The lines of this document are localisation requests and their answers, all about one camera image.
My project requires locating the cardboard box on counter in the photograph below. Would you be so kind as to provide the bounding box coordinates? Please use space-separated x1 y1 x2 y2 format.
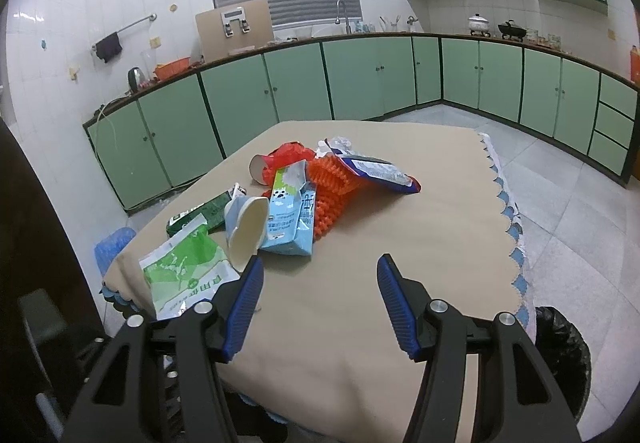
195 0 273 61

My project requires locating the orange plastic basin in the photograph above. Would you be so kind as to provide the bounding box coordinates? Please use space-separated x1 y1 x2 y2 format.
152 57 193 81

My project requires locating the red plastic bag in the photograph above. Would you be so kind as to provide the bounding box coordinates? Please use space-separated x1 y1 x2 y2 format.
270 142 317 169

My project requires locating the metal sink faucet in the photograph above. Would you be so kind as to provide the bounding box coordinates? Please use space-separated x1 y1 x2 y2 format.
336 0 353 35

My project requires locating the white lace-edged cloth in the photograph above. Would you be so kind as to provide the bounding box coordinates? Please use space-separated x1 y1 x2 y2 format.
477 130 538 339

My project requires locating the bin with black bag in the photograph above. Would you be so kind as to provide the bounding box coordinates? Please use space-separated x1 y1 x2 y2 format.
532 305 593 429

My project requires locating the green base cabinet run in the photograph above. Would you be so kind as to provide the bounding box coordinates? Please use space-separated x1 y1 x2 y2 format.
82 34 640 215

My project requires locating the blue plastic bag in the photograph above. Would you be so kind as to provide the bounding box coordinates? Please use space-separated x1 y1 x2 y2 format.
94 227 137 286

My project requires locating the black wok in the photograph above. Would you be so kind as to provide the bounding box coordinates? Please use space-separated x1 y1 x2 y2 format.
497 20 526 41

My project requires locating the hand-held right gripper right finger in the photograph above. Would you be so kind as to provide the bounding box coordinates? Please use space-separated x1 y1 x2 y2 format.
377 253 583 443

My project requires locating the row of glass jars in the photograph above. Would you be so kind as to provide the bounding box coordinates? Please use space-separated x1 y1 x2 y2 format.
525 30 563 49

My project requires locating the light blue milk carton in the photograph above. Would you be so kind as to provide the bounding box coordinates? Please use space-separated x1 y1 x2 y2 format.
259 159 318 257

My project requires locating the dark towel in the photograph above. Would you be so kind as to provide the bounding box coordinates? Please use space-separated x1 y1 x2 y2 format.
95 34 123 64

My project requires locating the blue and white snack bag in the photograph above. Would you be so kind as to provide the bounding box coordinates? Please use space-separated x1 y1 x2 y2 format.
317 136 422 194

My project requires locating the metal towel bar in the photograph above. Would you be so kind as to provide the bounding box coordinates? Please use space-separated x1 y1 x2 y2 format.
91 13 157 51

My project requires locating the dark green packet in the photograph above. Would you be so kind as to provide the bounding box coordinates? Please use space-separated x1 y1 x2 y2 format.
166 190 236 238

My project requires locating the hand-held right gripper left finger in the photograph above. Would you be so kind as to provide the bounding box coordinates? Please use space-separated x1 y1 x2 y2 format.
60 254 266 443

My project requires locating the green and white plastic bag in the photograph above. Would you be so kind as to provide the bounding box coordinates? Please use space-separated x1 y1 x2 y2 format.
138 214 242 322

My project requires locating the white paper cup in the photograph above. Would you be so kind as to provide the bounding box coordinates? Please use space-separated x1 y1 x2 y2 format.
223 196 271 272

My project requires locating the orange spiky plastic mesh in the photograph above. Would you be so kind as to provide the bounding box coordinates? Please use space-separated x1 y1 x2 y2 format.
305 150 368 241

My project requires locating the metal hook rack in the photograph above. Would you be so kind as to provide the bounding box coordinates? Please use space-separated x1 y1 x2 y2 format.
220 8 251 38

